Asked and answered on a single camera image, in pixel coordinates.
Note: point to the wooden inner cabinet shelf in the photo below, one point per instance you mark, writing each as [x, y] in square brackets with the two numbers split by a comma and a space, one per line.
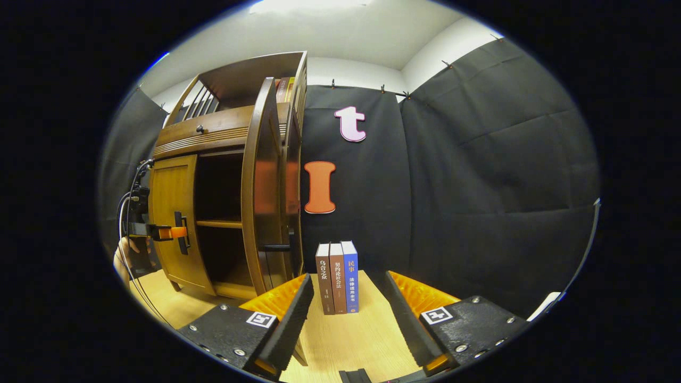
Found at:
[218, 224]

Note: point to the blue standing book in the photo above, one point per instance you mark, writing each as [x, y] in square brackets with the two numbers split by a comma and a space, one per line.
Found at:
[351, 279]

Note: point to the wooden double-door shoe cabinet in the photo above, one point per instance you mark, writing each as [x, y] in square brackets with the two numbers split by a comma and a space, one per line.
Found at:
[223, 125]

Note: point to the black backdrop cloth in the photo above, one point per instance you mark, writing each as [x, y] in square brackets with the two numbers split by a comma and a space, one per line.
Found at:
[452, 186]

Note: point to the dark brown standing book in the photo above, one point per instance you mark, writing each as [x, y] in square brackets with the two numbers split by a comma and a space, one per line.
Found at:
[324, 279]

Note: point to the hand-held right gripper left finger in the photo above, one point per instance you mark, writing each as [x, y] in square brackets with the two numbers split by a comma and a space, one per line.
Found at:
[290, 330]

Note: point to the dark red book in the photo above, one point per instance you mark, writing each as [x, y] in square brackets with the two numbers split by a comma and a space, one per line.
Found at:
[280, 90]

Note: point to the reddish brown standing book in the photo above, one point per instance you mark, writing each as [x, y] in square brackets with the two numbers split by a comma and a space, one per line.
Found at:
[338, 279]

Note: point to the yellow book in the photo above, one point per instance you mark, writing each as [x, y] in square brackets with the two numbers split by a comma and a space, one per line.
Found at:
[291, 89]

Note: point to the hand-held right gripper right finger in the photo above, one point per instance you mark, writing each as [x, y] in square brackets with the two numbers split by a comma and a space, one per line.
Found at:
[407, 324]

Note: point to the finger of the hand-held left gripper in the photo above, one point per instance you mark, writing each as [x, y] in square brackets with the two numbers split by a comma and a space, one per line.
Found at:
[178, 232]

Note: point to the wooden shoe cabinet door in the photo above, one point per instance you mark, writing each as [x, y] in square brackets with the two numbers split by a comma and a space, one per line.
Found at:
[263, 186]
[170, 202]

